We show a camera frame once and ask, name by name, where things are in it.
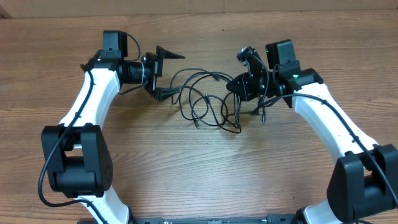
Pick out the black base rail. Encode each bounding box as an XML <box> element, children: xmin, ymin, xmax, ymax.
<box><xmin>127</xmin><ymin>214</ymin><xmax>306</xmax><ymax>224</ymax></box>

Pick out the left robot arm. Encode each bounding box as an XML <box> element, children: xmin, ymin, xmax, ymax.
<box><xmin>38</xmin><ymin>30</ymin><xmax>181</xmax><ymax>223</ymax></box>

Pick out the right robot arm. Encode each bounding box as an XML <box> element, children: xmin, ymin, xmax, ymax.
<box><xmin>226</xmin><ymin>39</ymin><xmax>397</xmax><ymax>223</ymax></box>

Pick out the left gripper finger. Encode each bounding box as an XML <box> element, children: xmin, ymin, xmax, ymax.
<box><xmin>154</xmin><ymin>88</ymin><xmax>181</xmax><ymax>101</ymax></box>
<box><xmin>156</xmin><ymin>45</ymin><xmax>185</xmax><ymax>60</ymax></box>

